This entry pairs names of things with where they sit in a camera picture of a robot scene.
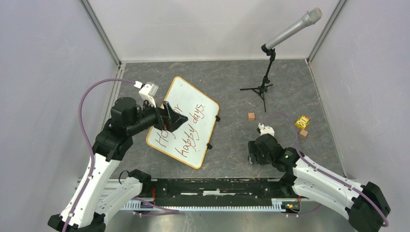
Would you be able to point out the yellow toy block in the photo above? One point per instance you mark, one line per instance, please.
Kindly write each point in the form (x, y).
(302, 122)

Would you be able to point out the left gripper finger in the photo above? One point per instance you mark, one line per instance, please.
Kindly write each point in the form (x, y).
(173, 122)
(167, 110)

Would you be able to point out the black microphone tripod stand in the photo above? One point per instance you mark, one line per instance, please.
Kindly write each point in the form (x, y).
(263, 88)

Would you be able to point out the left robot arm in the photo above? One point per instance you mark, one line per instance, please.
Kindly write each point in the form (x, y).
(86, 212)

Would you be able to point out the yellow framed whiteboard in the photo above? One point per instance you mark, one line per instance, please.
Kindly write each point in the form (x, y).
(189, 143)

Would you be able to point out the small wooden cube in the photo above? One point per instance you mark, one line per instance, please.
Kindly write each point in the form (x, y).
(251, 116)
(303, 133)

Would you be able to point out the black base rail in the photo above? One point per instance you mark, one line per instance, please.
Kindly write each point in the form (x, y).
(202, 192)

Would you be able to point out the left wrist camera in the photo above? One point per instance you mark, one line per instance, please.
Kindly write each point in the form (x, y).
(147, 92)

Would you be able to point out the white cable duct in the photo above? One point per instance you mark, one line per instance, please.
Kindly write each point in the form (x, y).
(274, 206)

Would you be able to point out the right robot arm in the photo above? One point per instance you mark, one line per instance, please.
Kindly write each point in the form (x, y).
(363, 206)

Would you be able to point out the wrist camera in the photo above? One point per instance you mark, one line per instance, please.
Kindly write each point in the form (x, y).
(147, 92)
(262, 130)

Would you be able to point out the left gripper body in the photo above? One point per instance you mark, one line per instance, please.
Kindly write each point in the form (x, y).
(161, 120)

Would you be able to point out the silver microphone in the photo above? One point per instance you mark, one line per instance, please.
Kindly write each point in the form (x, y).
(310, 18)

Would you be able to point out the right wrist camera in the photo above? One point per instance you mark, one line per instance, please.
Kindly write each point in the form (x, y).
(262, 130)

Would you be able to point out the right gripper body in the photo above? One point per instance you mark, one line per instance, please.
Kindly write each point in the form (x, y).
(262, 159)

